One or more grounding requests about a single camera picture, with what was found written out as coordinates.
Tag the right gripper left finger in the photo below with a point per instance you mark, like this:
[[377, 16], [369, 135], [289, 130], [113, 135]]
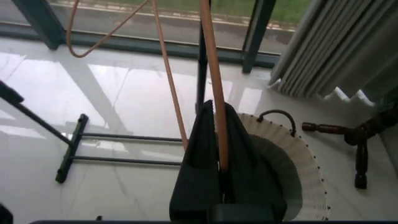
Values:
[[196, 180]]

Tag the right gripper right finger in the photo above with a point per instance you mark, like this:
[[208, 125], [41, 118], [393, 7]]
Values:
[[252, 186]]

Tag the white laundry basket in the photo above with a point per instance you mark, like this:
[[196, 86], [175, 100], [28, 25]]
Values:
[[304, 161]]

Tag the black clothes rack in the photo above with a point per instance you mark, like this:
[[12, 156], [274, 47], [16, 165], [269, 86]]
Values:
[[73, 146]]

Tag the dark brown wooden stand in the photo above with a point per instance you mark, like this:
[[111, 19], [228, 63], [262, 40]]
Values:
[[360, 155]]

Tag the window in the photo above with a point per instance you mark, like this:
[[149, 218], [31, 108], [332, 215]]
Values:
[[186, 34]]

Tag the beige curtain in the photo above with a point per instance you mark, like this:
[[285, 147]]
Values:
[[342, 46]]

